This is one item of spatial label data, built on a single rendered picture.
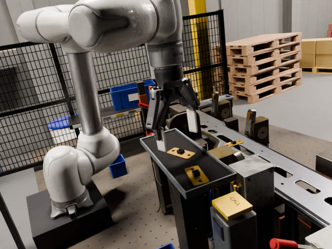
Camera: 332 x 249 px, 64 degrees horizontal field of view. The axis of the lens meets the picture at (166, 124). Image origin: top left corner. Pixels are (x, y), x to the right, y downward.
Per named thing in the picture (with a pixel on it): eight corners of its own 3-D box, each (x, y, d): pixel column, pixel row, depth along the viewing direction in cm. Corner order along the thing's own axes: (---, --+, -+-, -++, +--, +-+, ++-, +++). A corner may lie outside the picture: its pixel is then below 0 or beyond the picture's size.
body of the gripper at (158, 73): (167, 69, 63) (172, 106, 66) (189, 62, 68) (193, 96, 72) (145, 69, 68) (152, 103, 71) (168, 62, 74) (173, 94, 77)
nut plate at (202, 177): (210, 182, 62) (209, 178, 61) (194, 186, 61) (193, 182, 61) (197, 166, 69) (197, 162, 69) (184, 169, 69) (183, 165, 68)
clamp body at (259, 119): (275, 182, 133) (275, 117, 121) (256, 189, 130) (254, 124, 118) (267, 176, 139) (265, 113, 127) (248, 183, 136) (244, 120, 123)
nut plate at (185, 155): (196, 153, 76) (195, 150, 75) (187, 159, 73) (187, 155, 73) (174, 147, 81) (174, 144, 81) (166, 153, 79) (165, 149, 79)
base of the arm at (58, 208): (51, 226, 110) (47, 216, 108) (50, 196, 129) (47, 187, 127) (95, 212, 116) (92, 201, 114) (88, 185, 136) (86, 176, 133)
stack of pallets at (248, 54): (263, 80, 599) (262, 34, 564) (303, 84, 519) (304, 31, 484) (214, 96, 538) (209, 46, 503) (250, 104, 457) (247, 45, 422)
